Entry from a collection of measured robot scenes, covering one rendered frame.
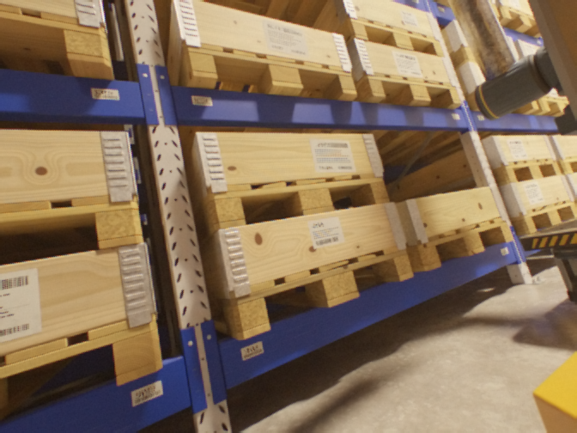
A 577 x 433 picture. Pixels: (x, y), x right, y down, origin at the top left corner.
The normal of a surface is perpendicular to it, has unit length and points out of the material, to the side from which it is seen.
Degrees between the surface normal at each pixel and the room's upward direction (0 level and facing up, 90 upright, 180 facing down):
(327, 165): 90
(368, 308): 90
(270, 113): 90
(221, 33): 90
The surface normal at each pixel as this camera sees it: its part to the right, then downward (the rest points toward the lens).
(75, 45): 0.45, -0.25
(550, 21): -0.85, 0.11
